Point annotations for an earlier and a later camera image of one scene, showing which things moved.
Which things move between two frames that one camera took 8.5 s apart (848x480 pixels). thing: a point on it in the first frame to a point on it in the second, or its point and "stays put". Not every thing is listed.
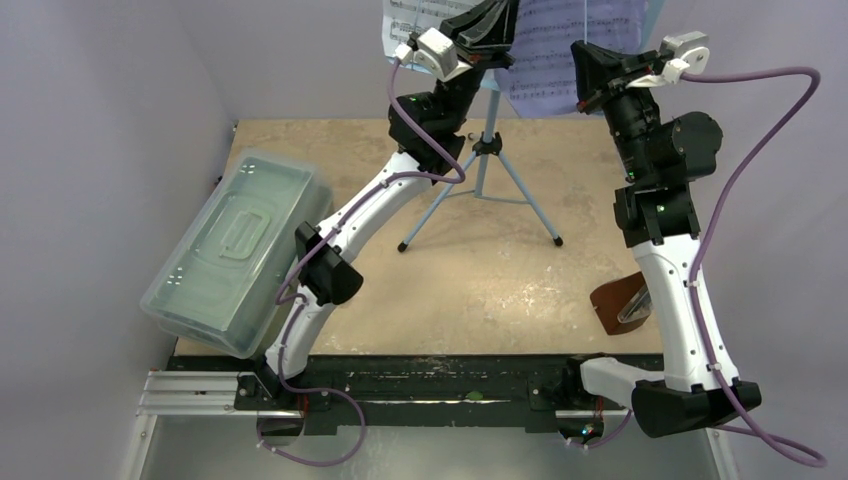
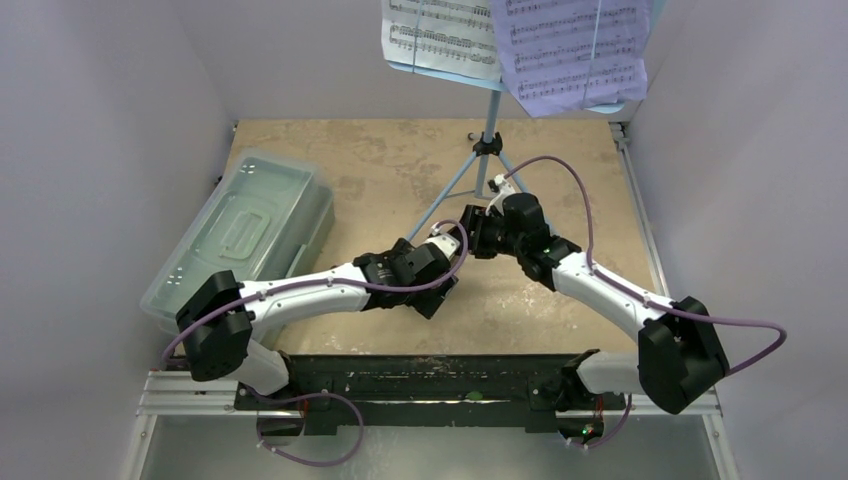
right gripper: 611,83 to 477,230
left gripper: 488,27 to 426,303
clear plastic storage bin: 221,286 stays put
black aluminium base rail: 421,396 stays put
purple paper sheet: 541,81 stays put
